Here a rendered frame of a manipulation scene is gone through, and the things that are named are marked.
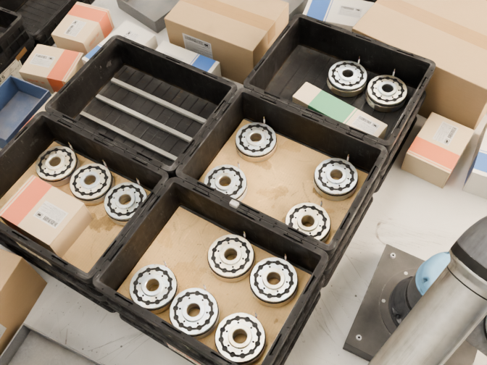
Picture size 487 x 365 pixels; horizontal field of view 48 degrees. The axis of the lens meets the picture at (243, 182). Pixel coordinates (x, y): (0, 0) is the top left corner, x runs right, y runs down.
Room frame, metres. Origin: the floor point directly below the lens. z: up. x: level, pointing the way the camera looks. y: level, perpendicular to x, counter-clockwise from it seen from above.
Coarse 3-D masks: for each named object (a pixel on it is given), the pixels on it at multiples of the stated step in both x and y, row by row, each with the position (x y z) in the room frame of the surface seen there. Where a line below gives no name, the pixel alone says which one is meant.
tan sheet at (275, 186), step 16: (240, 128) 0.87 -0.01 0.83; (288, 144) 0.81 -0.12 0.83; (224, 160) 0.78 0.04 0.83; (240, 160) 0.77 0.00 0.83; (272, 160) 0.76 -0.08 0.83; (288, 160) 0.76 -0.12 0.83; (304, 160) 0.75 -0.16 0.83; (320, 160) 0.75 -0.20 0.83; (256, 176) 0.72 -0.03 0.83; (272, 176) 0.72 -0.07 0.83; (288, 176) 0.71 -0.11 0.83; (304, 176) 0.71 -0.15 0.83; (256, 192) 0.68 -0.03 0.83; (272, 192) 0.67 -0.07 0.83; (288, 192) 0.67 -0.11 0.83; (304, 192) 0.66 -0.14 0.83; (256, 208) 0.63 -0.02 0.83; (272, 208) 0.63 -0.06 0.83; (288, 208) 0.62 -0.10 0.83; (336, 208) 0.61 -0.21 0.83; (304, 224) 0.58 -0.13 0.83; (336, 224) 0.57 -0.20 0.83
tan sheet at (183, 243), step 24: (192, 216) 0.63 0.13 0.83; (168, 240) 0.57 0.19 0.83; (192, 240) 0.57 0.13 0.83; (144, 264) 0.52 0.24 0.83; (168, 264) 0.51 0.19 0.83; (192, 264) 0.51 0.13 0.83; (120, 288) 0.47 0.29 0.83; (216, 288) 0.44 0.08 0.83; (240, 288) 0.44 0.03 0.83; (168, 312) 0.40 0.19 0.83; (192, 312) 0.40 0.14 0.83; (240, 312) 0.38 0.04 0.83; (264, 312) 0.38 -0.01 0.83; (288, 312) 0.37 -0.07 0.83; (240, 336) 0.33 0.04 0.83
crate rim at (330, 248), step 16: (256, 96) 0.89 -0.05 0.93; (224, 112) 0.86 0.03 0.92; (288, 112) 0.83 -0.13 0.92; (208, 128) 0.81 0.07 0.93; (336, 128) 0.77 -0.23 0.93; (368, 144) 0.71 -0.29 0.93; (384, 160) 0.67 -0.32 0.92; (368, 176) 0.63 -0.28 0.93; (208, 192) 0.63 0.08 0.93; (240, 208) 0.58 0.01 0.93; (352, 208) 0.55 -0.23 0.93; (272, 224) 0.53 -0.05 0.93; (336, 240) 0.48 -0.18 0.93
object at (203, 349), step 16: (160, 192) 0.64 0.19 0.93; (192, 192) 0.64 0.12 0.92; (224, 208) 0.59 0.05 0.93; (256, 224) 0.54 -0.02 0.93; (128, 240) 0.53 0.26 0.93; (288, 240) 0.49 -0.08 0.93; (304, 240) 0.49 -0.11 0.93; (112, 256) 0.50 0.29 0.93; (320, 256) 0.45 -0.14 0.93; (96, 272) 0.47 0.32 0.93; (320, 272) 0.42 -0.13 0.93; (96, 288) 0.43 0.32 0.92; (304, 288) 0.39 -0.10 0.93; (128, 304) 0.39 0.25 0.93; (304, 304) 0.36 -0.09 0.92; (160, 320) 0.35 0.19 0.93; (288, 320) 0.33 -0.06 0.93; (176, 336) 0.32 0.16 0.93; (208, 352) 0.28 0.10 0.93; (272, 352) 0.27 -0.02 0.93
